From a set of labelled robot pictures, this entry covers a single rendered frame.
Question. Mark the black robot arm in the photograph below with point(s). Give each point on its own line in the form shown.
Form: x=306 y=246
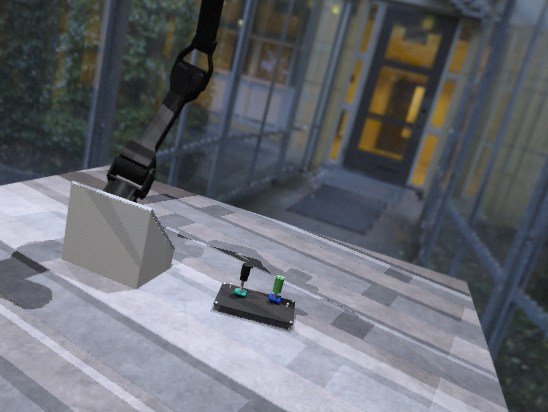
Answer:
x=137 y=161

